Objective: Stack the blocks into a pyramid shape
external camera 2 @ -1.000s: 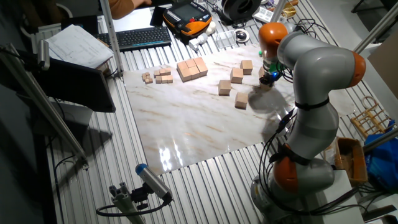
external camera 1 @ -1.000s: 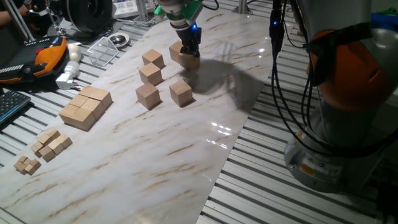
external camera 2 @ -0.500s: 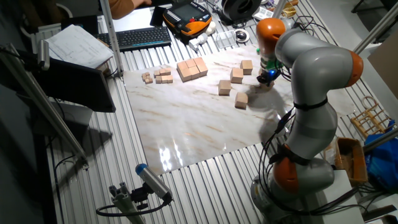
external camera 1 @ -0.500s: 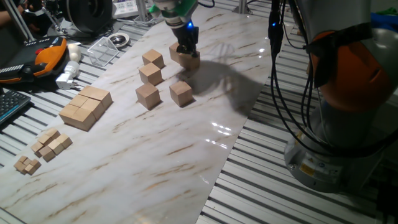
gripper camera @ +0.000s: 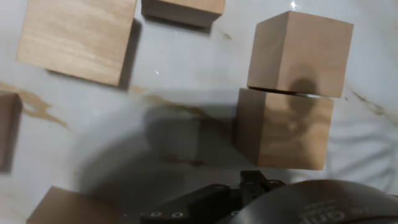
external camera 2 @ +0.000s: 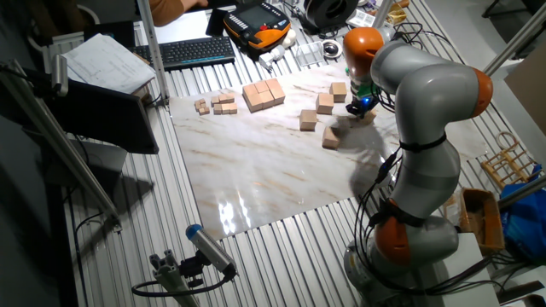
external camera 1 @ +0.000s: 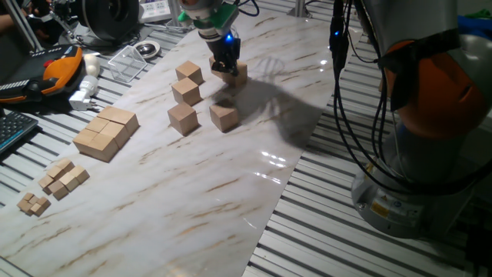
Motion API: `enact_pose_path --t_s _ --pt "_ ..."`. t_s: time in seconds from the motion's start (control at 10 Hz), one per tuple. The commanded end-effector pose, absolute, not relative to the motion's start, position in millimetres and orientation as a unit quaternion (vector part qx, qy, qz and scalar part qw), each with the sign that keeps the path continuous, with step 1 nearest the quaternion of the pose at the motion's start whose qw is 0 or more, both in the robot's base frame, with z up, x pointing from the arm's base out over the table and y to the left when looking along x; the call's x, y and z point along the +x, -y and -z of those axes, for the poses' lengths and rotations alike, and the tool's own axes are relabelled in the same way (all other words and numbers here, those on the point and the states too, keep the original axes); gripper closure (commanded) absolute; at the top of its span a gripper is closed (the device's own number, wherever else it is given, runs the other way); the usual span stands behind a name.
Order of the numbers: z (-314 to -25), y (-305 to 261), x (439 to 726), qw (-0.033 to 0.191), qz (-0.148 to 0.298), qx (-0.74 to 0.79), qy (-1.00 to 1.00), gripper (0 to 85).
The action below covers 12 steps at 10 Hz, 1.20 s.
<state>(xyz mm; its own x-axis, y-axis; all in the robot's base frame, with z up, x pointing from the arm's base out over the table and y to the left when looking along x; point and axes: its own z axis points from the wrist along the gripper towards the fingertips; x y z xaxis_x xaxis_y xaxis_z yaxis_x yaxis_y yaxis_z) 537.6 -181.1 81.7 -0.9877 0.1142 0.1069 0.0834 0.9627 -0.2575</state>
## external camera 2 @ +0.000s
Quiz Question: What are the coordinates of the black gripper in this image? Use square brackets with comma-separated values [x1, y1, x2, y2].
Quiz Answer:
[344, 96, 383, 121]

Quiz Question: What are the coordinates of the large wooden cube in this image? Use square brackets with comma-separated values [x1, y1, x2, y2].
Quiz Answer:
[315, 92, 335, 115]
[328, 81, 348, 104]
[321, 125, 341, 150]
[299, 109, 318, 132]
[359, 108, 379, 126]

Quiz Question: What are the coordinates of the white paper stack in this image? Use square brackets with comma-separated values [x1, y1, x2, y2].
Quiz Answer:
[61, 32, 157, 96]

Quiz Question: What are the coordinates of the bare person hand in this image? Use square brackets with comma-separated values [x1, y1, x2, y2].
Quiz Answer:
[181, 0, 210, 12]

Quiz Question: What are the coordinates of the round metal tin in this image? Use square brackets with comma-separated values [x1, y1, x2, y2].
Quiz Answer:
[321, 38, 344, 60]

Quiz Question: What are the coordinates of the clear plastic box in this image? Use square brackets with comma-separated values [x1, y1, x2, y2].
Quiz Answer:
[294, 40, 325, 67]

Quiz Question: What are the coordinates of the white control box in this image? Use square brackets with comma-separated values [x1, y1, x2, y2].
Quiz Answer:
[346, 8, 377, 29]

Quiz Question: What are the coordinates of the white egg shaped object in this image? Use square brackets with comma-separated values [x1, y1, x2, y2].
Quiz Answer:
[281, 28, 298, 49]

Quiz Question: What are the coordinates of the gold foil bag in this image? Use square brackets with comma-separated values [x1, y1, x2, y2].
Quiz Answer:
[386, 1, 410, 26]

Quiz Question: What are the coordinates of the black round spool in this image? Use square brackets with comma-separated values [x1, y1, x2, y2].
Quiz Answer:
[302, 0, 361, 32]

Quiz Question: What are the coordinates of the white power adapter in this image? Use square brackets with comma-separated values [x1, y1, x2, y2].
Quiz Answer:
[258, 44, 287, 72]

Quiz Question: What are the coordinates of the white marble pattern mat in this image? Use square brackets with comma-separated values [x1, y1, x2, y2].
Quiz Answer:
[169, 59, 490, 242]

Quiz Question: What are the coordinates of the black orange teach pendant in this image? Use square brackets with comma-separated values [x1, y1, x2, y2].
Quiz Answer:
[222, 1, 293, 55]

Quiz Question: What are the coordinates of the wooden rack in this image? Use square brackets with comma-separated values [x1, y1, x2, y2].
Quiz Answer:
[480, 130, 545, 191]

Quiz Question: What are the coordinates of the brown cardboard box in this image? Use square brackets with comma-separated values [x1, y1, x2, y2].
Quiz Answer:
[443, 187, 507, 256]

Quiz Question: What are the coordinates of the brown cardboard board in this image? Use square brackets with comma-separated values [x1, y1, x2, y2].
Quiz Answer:
[504, 42, 546, 151]

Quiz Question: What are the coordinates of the black smartphone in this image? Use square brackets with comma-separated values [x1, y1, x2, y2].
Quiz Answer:
[205, 8, 229, 38]

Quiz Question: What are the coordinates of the black computer keyboard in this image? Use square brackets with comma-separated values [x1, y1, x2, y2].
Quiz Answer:
[131, 36, 236, 72]

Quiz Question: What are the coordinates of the blue bag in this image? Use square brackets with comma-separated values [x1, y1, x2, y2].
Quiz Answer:
[499, 164, 546, 262]

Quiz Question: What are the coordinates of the black monitor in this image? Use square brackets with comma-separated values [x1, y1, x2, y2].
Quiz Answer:
[40, 78, 160, 155]

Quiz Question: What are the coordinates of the black box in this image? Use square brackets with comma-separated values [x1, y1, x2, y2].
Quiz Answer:
[83, 20, 137, 49]

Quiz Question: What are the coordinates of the green gripper mount plate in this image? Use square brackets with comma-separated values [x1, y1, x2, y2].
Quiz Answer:
[345, 66, 383, 100]

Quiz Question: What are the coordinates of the black cable bundle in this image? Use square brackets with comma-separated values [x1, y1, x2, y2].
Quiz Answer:
[352, 147, 507, 299]

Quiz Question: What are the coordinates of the black strap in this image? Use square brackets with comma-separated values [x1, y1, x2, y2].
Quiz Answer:
[398, 131, 448, 154]
[369, 198, 427, 229]

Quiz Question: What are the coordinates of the aluminium profile post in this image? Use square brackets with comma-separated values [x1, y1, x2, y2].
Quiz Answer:
[497, 173, 546, 211]
[0, 58, 124, 234]
[484, 3, 546, 76]
[369, 0, 394, 31]
[135, 0, 171, 107]

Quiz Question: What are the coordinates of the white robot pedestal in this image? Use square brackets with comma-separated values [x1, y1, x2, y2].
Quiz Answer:
[420, 232, 502, 307]

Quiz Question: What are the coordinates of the silver camera with blue end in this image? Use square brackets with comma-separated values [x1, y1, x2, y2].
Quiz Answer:
[185, 223, 238, 278]

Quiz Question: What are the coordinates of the black camera bracket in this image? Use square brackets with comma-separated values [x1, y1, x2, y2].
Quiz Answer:
[178, 250, 206, 289]

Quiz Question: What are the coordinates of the short aluminium profile mount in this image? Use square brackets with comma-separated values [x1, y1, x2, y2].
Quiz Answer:
[148, 249, 201, 307]

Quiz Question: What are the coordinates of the black camera cable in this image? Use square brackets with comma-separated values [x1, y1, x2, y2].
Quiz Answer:
[131, 272, 236, 298]

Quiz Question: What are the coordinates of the silver depth camera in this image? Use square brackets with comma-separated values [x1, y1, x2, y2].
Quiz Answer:
[50, 54, 70, 97]

